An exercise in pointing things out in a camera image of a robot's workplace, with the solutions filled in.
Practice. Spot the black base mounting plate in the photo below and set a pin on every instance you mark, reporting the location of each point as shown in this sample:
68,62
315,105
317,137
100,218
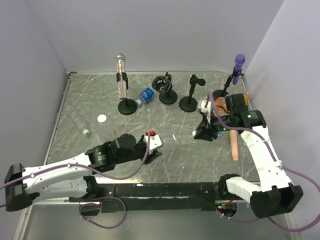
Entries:
166,196

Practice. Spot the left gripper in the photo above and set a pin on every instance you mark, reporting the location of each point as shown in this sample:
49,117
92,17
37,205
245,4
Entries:
151,157

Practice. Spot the orange round bottle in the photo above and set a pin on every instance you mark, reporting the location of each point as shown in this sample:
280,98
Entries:
246,96

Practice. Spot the aluminium rail frame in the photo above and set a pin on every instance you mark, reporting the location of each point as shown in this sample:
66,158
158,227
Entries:
96,94

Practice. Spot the orange square bottle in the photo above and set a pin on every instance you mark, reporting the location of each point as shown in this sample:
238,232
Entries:
222,106

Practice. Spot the clear bottle at left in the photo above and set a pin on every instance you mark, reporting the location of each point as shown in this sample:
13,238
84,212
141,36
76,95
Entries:
78,120

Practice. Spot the white blue Pocari cap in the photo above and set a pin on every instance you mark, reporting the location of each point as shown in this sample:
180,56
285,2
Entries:
195,132

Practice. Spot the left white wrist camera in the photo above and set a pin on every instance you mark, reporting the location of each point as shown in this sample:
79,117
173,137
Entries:
153,140

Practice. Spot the black shock mount stand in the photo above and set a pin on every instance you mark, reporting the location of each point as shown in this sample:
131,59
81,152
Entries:
163,85

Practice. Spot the clear white-capped tea bottle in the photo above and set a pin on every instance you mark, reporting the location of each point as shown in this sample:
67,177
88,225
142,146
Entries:
106,128

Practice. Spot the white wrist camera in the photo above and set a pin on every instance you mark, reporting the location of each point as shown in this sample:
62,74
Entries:
153,140
204,107

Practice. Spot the black purple microphone stand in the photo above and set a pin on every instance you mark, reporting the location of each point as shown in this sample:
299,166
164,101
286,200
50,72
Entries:
223,92

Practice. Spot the black empty clip stand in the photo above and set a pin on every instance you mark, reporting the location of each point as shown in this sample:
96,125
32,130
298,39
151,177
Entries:
189,103

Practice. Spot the pink beige microphone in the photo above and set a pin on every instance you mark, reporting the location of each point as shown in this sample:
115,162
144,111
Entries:
234,145

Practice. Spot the blue label water bottle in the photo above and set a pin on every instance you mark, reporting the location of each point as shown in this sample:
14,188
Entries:
145,96

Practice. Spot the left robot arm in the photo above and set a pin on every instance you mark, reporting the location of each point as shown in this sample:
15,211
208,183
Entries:
74,177

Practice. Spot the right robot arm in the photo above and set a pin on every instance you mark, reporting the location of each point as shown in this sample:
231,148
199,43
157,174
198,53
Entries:
276,194

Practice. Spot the black glitter microphone stand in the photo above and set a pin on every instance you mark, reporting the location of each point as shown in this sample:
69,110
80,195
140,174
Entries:
127,106

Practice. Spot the clear Pocari bottle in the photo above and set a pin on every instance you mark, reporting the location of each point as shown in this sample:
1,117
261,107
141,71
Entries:
183,139

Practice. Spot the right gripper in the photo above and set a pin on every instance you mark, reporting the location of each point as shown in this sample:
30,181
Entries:
203,128

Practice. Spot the glitter silver microphone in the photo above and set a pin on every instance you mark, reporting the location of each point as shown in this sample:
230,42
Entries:
121,76

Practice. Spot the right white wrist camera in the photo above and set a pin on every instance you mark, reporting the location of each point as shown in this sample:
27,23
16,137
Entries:
204,107

